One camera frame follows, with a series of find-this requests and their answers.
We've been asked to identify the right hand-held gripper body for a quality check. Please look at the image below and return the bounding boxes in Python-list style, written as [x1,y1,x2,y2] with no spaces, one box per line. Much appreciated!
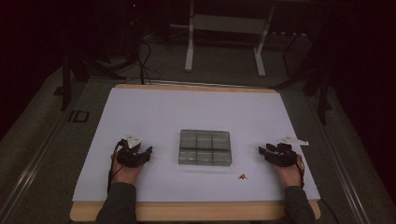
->
[264,135,310,168]

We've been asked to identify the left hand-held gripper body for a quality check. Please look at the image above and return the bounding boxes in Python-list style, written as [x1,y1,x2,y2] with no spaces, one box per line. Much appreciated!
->
[115,133,148,169]

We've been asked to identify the clear plastic compartment box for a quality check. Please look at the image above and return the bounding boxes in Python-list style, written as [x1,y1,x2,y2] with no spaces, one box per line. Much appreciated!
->
[177,129,233,167]

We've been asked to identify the person's left hand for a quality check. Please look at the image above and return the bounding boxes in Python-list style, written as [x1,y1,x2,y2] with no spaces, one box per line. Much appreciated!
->
[110,153,145,187]

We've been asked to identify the person's right hand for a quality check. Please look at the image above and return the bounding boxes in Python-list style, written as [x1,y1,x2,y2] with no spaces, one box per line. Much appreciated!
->
[271,154,304,188]

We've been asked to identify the white table mat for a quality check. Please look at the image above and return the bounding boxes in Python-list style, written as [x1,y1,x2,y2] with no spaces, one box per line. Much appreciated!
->
[72,87,322,203]

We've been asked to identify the black tripod stand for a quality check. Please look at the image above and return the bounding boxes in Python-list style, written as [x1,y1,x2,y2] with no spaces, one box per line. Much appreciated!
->
[268,32,333,126]
[60,50,128,112]

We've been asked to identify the silver metal bar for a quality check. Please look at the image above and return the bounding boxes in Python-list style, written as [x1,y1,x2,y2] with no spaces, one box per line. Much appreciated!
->
[145,78,265,90]

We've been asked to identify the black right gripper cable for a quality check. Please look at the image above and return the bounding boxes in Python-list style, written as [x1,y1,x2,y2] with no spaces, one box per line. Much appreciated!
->
[295,154,341,224]

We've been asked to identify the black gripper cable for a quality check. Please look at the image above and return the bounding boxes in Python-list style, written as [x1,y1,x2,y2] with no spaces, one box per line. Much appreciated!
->
[295,154,341,224]
[106,139,126,194]

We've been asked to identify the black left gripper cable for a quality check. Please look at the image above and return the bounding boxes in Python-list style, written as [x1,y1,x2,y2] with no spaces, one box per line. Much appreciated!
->
[106,139,126,194]

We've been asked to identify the metal floor rail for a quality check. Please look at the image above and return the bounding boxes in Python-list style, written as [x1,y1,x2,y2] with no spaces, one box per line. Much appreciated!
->
[306,92,372,224]
[0,113,69,220]

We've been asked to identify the black floor cables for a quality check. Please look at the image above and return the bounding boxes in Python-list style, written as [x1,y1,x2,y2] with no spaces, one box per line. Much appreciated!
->
[135,39,163,86]

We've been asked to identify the white metal desk frame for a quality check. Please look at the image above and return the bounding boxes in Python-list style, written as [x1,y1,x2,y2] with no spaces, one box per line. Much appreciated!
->
[170,0,276,78]

